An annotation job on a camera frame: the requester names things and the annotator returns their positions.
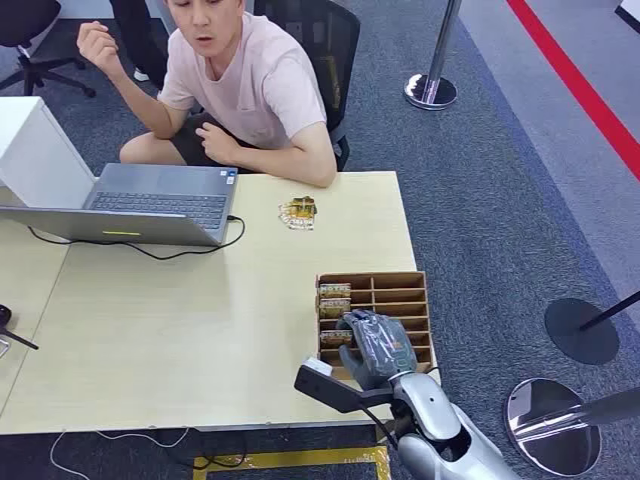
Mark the black desk gadget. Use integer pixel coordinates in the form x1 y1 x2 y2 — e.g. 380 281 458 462
0 303 40 360

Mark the white cabinet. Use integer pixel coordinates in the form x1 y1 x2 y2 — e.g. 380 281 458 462
0 96 97 211

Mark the white floor cable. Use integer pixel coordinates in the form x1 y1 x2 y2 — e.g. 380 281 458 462
49 427 190 480

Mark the stack of gold cards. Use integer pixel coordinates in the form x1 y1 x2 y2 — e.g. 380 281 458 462
278 195 318 232

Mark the yellow floor tape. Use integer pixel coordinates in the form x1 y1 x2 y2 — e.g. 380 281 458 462
192 445 392 480

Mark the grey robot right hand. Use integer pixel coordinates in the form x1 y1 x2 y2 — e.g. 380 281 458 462
336 309 418 391

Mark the brown cardboard card holder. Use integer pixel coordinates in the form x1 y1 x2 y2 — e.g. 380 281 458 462
315 270 435 383

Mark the black stanchion post flat base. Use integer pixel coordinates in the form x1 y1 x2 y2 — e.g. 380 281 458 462
543 289 640 366

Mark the black office chair with castors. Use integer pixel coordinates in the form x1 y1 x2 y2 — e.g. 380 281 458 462
0 0 97 100

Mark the red floor tape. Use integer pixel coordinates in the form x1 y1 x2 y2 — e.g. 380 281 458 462
506 0 640 181

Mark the black wrist camera pale box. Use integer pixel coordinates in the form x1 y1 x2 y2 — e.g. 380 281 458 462
294 356 396 416

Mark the grey open laptop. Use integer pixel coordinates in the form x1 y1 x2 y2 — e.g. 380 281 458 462
0 162 240 248

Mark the white black board corner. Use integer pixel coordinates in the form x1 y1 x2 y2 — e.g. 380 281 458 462
614 0 640 36

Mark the black floor cable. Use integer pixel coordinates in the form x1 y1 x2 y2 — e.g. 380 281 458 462
170 430 249 472

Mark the black laptop power cable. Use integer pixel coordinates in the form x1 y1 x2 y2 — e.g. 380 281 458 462
27 214 247 262

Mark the black mesh office chair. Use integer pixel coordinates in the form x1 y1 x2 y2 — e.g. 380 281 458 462
252 0 362 173

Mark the person's right hand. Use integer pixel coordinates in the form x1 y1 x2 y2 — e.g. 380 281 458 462
76 21 125 82

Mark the person's left hand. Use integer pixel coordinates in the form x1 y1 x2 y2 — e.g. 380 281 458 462
195 122 242 166

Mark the person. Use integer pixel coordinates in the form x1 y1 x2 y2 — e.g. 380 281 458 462
76 0 339 189
109 0 170 89

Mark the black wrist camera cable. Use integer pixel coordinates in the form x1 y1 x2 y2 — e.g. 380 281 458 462
359 404 401 453

